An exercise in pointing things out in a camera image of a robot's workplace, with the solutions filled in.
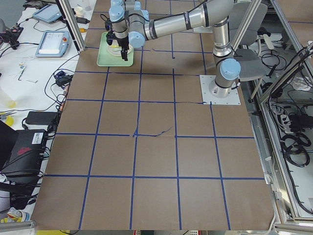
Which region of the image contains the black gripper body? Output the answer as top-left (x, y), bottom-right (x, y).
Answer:
top-left (106, 31), bottom-right (129, 49)

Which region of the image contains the white round plate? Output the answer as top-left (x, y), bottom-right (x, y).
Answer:
top-left (107, 44), bottom-right (133, 57)

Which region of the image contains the light green tray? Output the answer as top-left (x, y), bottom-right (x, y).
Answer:
top-left (97, 32), bottom-right (134, 67)

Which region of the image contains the black power adapter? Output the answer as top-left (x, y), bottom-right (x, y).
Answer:
top-left (75, 17), bottom-right (90, 24)

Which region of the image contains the teach pendant near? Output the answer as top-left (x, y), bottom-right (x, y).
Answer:
top-left (35, 31), bottom-right (70, 57)

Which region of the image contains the teach pendant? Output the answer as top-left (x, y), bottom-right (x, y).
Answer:
top-left (33, 4), bottom-right (62, 24)
top-left (35, 31), bottom-right (70, 57)

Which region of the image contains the teach pendant far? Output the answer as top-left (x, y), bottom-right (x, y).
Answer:
top-left (33, 4), bottom-right (62, 24)

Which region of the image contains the black power brick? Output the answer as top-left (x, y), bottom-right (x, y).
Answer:
top-left (25, 111), bottom-right (57, 125)

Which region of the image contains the grey office chair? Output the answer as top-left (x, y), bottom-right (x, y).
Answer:
top-left (229, 1), bottom-right (268, 102)

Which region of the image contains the black computer box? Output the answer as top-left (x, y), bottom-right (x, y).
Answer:
top-left (1, 129), bottom-right (48, 176)

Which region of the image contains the aluminium frame post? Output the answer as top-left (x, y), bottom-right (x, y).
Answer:
top-left (56, 0), bottom-right (86, 52)

